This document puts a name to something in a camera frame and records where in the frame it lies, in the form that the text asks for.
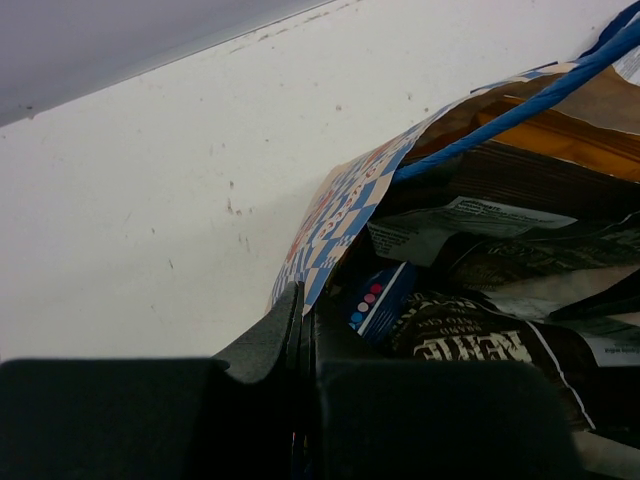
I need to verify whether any blue white snack bag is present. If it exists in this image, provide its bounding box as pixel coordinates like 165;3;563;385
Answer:
342;262;417;346

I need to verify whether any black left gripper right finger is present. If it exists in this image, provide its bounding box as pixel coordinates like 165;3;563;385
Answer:
308;299;585;479

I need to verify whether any dark brown chips bag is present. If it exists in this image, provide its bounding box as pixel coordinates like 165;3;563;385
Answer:
368;142;639;291

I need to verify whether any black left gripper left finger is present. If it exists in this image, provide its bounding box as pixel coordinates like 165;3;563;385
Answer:
1;283;302;479

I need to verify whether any brown kettle chips bag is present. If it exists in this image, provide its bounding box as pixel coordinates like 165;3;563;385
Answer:
386;291;639;431

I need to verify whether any blue checkered paper bag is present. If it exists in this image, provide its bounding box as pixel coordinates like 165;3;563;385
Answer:
268;3;639;309

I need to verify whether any orange brown snack bag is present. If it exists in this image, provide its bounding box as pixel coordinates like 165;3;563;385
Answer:
469;94;640;181

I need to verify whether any dark blue snack bag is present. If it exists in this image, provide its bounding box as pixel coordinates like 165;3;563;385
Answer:
612;47;640;86

